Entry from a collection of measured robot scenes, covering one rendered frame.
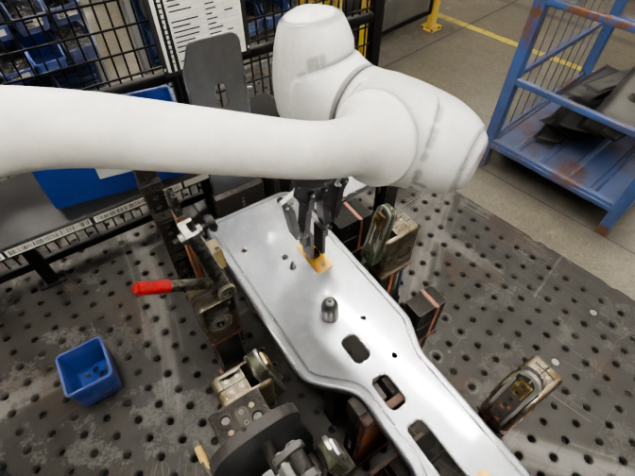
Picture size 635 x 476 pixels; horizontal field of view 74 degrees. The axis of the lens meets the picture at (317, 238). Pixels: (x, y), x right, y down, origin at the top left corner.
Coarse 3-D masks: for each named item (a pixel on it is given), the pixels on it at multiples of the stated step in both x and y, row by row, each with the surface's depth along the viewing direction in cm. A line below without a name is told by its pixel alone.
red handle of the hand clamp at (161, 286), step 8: (152, 280) 63; (160, 280) 64; (168, 280) 65; (176, 280) 66; (184, 280) 67; (192, 280) 68; (200, 280) 69; (208, 280) 70; (136, 288) 61; (144, 288) 62; (152, 288) 63; (160, 288) 64; (168, 288) 64; (176, 288) 66; (184, 288) 67; (192, 288) 68; (200, 288) 69; (208, 288) 70; (136, 296) 62
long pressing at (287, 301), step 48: (288, 192) 96; (240, 240) 87; (288, 240) 87; (336, 240) 87; (240, 288) 80; (288, 288) 79; (336, 288) 79; (288, 336) 73; (336, 336) 73; (384, 336) 73; (336, 384) 67; (432, 384) 67; (384, 432) 63; (432, 432) 63; (480, 432) 62
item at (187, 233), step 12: (204, 216) 62; (180, 228) 60; (192, 228) 62; (204, 228) 61; (216, 228) 61; (180, 240) 60; (192, 240) 59; (204, 252) 63; (204, 264) 64; (216, 264) 66; (216, 276) 68
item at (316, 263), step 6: (300, 246) 85; (300, 252) 84; (318, 252) 83; (306, 258) 83; (318, 258) 83; (324, 258) 83; (312, 264) 82; (318, 264) 82; (330, 264) 82; (318, 270) 81; (324, 270) 81
